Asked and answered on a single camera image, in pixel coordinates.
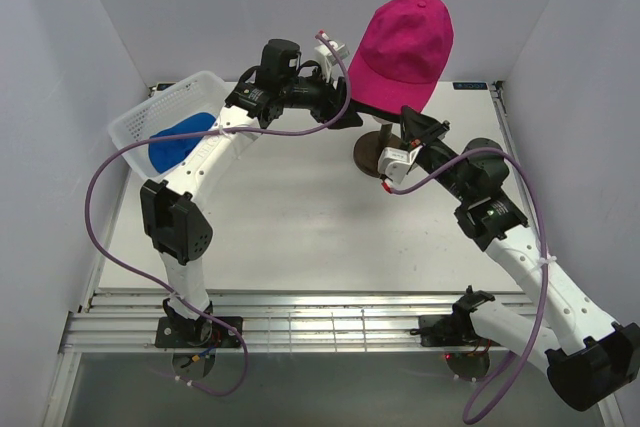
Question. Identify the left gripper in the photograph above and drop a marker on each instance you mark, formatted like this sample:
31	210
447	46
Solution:
331	101

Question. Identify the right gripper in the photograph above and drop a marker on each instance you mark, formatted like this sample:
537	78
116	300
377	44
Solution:
412	124

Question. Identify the pink cap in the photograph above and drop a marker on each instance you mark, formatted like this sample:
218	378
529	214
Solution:
402	55

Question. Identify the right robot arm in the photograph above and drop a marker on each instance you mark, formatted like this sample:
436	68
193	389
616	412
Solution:
585	353

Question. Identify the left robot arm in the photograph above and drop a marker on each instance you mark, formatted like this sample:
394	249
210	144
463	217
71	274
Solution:
173	206

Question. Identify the brown mannequin stand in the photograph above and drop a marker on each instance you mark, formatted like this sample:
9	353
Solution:
368	148

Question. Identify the blue logo sticker right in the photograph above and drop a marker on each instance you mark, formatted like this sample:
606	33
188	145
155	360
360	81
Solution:
470	86

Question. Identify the blue logo sticker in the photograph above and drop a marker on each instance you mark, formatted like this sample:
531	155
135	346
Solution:
164	85
470	86

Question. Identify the white plastic basket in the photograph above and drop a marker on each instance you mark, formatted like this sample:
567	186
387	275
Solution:
201	93

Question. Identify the blue cap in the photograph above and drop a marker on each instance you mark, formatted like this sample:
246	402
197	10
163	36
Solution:
167	154

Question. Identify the blue logo sticker left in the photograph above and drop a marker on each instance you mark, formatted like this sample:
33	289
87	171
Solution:
164	85

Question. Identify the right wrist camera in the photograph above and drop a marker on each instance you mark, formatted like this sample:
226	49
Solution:
394	164

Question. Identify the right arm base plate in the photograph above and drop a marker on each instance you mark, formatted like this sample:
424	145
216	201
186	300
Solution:
445	334

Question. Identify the aluminium rail frame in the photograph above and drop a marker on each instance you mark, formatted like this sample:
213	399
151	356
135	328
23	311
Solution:
356	314

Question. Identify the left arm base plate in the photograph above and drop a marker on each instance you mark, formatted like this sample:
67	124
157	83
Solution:
180	333

